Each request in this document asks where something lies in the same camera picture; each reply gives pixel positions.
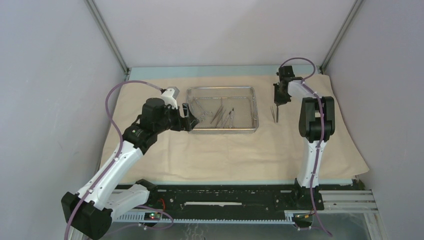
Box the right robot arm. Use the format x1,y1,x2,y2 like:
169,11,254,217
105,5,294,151
273,65,336,188

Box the thin metal needle tweezers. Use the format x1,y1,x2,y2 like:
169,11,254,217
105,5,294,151
271,105,279,123

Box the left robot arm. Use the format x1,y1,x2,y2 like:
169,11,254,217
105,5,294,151
61,86,199,240

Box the beige cloth wrap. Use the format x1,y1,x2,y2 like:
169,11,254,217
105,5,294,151
113,74,370,184

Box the metal surgical forceps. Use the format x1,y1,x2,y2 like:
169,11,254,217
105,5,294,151
212,107,235,129

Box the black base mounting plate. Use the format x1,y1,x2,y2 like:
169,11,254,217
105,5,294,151
137,179,324,211

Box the metal surgical instrument tray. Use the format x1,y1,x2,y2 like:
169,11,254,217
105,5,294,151
186,86,259,135

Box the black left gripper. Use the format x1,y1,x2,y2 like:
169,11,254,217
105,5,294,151
154,102,199,134

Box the aluminium frame rail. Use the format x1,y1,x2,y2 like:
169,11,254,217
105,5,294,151
112,184,378,224

